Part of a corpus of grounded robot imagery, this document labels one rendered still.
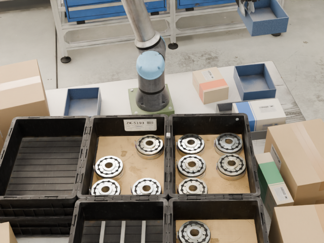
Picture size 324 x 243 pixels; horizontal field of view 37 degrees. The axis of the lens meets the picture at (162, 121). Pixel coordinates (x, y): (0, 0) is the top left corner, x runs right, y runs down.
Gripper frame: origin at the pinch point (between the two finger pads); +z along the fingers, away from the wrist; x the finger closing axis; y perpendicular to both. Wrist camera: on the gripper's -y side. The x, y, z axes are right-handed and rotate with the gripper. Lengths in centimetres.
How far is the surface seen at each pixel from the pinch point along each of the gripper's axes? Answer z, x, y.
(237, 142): 25, -16, 48
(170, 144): 16, -41, 51
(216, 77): 33.7, -12.7, -2.2
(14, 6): 98, -144, -223
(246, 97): 38.2, -2.0, 9.7
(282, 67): 116, 56, -100
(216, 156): 27, -25, 51
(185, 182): 24, -38, 63
